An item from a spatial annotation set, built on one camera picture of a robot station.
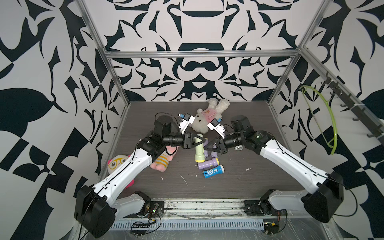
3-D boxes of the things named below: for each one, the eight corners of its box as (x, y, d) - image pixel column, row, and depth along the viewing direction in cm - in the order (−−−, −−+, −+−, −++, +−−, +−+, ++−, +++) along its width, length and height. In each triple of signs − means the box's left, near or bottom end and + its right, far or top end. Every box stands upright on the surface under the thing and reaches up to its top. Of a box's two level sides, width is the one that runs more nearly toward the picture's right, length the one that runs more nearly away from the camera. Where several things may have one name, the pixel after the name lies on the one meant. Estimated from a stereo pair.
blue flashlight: (204, 179, 84) (205, 177, 82) (202, 173, 87) (202, 170, 84) (224, 172, 87) (225, 170, 84) (221, 166, 89) (222, 163, 86)
